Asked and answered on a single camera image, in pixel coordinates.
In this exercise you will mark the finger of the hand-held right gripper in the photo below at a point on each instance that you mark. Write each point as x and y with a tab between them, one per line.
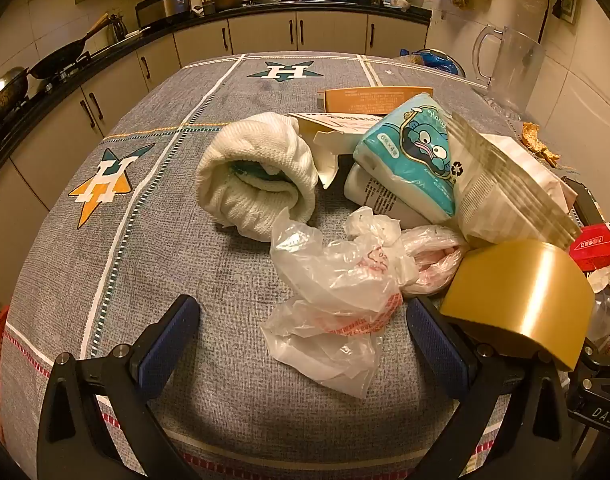
585	200

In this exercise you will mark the grey star print tablecloth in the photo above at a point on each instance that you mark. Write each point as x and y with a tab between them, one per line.
210	280

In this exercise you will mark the steel pot with lid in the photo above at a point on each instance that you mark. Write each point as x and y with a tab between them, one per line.
5	87

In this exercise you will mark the orange cardboard box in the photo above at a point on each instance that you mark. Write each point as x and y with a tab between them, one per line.
370	100

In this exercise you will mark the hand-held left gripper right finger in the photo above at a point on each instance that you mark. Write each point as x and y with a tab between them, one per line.
435	345

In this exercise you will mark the pink plastic bag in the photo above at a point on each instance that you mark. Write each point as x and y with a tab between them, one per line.
435	260

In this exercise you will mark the red packet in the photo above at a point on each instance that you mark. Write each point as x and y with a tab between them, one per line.
602	245

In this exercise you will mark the blue cartoon tissue pack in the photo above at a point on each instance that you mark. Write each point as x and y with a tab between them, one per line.
410	160

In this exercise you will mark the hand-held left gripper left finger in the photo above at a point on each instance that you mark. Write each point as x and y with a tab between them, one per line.
167	340

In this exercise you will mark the white knitted towel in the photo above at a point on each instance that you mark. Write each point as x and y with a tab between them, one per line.
255	145

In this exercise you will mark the striped paper bag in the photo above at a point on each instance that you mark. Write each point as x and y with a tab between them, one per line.
505	195

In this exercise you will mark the blue plastic bag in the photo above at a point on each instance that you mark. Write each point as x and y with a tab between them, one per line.
437	60

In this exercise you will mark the black wok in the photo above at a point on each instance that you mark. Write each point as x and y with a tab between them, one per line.
60	60

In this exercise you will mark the black kitchen countertop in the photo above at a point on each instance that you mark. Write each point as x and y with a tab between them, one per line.
335	9

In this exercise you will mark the clear plastic pitcher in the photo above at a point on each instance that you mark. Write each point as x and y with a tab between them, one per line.
515	70

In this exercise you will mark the white cardboard box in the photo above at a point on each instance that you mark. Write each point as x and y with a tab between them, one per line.
330	132

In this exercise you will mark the wall socket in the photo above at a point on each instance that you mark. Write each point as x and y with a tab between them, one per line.
567	5

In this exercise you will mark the gold tape roll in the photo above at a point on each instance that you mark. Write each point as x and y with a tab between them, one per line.
515	290

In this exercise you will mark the clear plastic bag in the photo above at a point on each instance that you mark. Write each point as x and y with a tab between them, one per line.
330	280

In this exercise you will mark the cream lower cabinets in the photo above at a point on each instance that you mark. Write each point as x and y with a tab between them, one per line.
265	32

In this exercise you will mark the brown food scrap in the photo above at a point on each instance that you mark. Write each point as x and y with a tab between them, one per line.
535	142

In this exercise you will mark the silver toaster oven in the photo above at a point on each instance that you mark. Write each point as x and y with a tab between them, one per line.
165	7

